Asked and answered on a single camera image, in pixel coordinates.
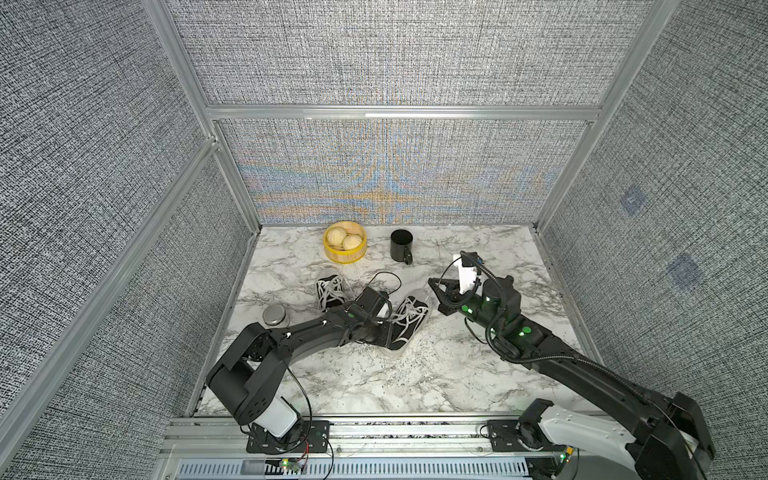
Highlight black sneaker white laces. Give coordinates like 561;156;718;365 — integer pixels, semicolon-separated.
385;291;431;351
315;274;348;312

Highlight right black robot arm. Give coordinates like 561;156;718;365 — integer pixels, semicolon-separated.
428;276;715;479

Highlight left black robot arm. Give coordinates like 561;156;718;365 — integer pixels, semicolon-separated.
206;287;392;445

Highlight right beige bun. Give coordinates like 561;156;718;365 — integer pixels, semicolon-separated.
342;234;363;251

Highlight beige bun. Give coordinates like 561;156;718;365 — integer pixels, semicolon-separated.
325;227;348;250
342;234;363;251

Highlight yellow steamer basket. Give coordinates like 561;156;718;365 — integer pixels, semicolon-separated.
323;221;367;265

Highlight small silver round tin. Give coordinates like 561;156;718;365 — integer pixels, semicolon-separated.
262;304;289;328

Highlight black mug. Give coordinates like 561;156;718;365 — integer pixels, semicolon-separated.
390;229;414;265

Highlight left beige bun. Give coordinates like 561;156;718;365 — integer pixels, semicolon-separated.
325;227;348;250

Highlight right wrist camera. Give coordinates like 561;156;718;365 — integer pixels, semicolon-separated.
453;252;482;294

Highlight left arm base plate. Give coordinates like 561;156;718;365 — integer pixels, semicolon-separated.
246;420;330;455

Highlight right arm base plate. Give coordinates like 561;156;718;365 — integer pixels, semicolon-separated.
482;419;567;453

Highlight aluminium front rail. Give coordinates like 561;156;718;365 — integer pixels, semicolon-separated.
155;412;630;472

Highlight aluminium enclosure frame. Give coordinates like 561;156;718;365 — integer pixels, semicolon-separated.
1;1;667;461

